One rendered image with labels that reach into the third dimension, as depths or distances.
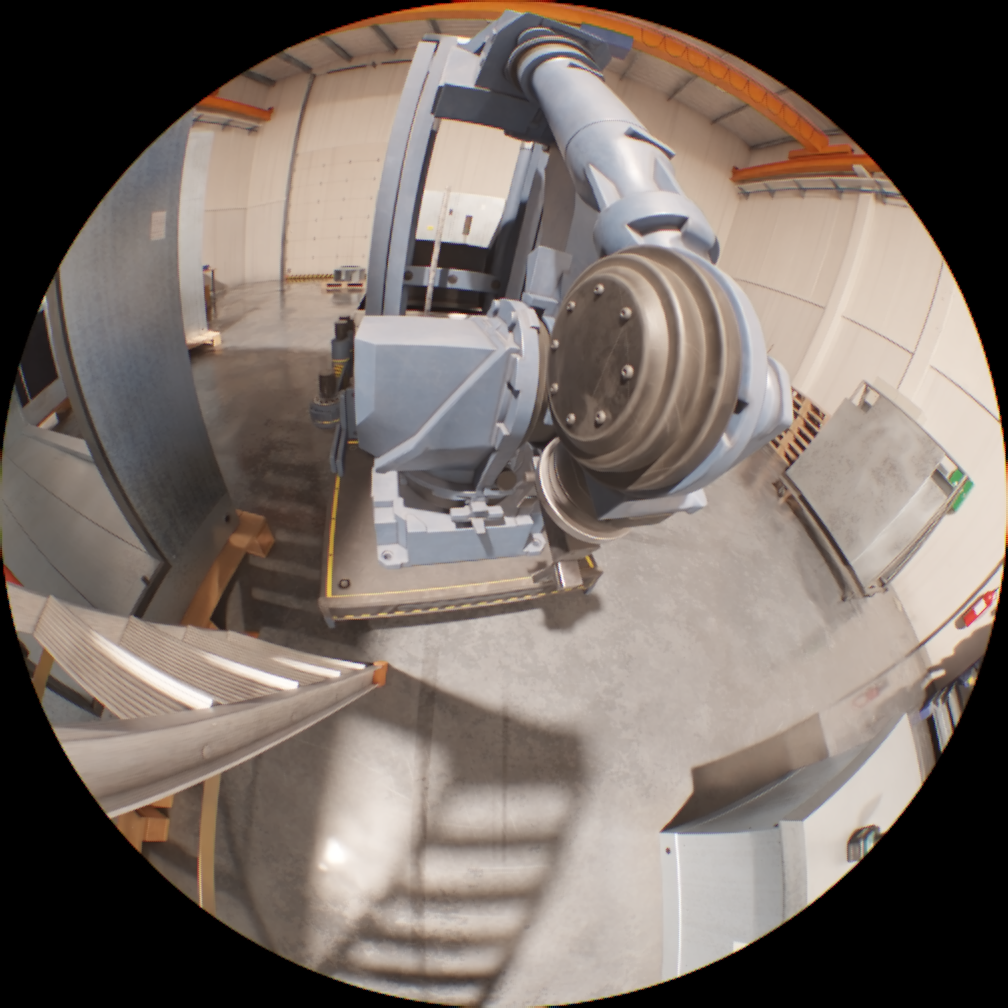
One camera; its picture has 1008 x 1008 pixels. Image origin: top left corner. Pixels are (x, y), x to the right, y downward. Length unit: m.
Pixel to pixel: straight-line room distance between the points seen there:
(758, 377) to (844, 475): 3.49
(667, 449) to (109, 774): 0.44
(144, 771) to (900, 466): 3.84
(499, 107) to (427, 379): 0.77
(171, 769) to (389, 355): 0.63
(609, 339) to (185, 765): 0.48
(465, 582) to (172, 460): 1.02
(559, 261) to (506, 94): 0.53
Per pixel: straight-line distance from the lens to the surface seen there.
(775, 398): 0.32
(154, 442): 1.17
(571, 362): 0.23
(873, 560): 3.46
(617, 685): 1.42
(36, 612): 0.73
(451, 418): 0.63
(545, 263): 0.73
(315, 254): 11.79
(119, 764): 0.34
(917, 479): 3.53
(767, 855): 1.13
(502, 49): 1.00
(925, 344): 6.41
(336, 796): 1.22
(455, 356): 0.61
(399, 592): 0.96
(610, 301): 0.21
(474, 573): 1.02
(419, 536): 0.91
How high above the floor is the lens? 1.18
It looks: 42 degrees down
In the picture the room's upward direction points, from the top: 16 degrees clockwise
